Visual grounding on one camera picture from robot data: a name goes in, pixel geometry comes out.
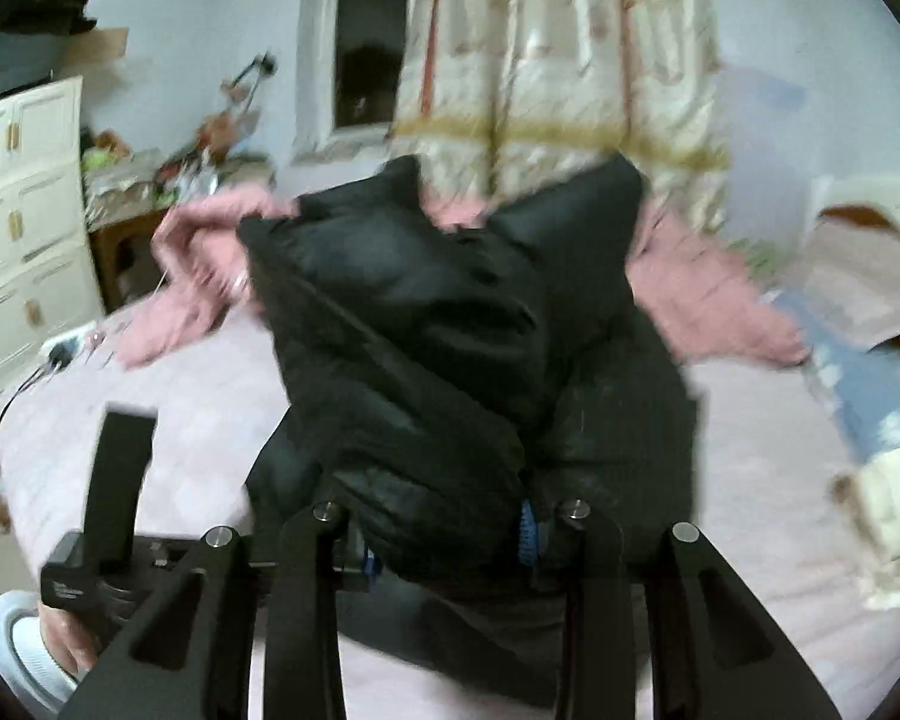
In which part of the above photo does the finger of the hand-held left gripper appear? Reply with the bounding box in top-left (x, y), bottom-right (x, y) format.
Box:
top-left (82, 403), bottom-right (158, 565)

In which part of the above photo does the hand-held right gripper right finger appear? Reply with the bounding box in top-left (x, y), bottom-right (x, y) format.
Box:
top-left (517, 497), bottom-right (845, 720)

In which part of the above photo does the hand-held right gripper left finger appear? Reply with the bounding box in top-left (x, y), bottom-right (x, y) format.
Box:
top-left (60, 502), bottom-right (380, 720)

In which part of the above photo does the black puffer jacket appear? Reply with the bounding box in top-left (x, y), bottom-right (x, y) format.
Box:
top-left (236, 151), bottom-right (702, 710)

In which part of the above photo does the person's left hand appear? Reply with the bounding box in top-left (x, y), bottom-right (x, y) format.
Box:
top-left (39, 600), bottom-right (102, 680)

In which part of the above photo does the bed with pink sheet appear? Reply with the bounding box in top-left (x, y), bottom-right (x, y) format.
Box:
top-left (0, 292), bottom-right (900, 720)

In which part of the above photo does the white power strip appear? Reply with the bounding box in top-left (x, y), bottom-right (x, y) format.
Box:
top-left (41, 319), bottom-right (102, 372)

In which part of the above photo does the pink quilt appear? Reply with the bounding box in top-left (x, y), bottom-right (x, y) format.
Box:
top-left (116, 187), bottom-right (807, 372)

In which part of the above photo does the white drawer cabinet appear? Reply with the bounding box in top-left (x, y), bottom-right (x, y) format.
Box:
top-left (0, 75), bottom-right (106, 421)

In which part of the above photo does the cluttered wooden side table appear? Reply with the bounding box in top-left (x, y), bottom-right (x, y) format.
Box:
top-left (82, 112), bottom-right (278, 218)

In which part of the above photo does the blue floral pillow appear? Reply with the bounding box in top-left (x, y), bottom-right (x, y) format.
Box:
top-left (769, 289), bottom-right (900, 466)

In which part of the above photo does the pink pillow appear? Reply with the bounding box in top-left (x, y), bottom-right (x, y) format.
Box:
top-left (799, 202), bottom-right (900, 353)

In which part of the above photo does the cardboard box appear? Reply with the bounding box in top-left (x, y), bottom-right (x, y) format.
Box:
top-left (56, 26), bottom-right (130, 80)

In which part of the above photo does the dark bag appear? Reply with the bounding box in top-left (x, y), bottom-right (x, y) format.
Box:
top-left (0, 0), bottom-right (95, 110)

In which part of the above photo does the tree print curtain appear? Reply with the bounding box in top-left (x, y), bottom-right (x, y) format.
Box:
top-left (386, 0), bottom-right (728, 241)

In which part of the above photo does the white and wooden headboard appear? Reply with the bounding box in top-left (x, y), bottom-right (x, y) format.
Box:
top-left (810, 172), bottom-right (900, 361)

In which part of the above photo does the wall lamp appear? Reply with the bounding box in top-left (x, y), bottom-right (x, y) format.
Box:
top-left (221, 52), bottom-right (278, 128)

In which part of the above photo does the pale lilac wall sheet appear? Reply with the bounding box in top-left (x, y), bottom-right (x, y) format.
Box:
top-left (716, 64), bottom-right (811, 241)

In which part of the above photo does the white frame window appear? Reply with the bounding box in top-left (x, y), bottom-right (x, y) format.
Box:
top-left (292, 0), bottom-right (428, 166)

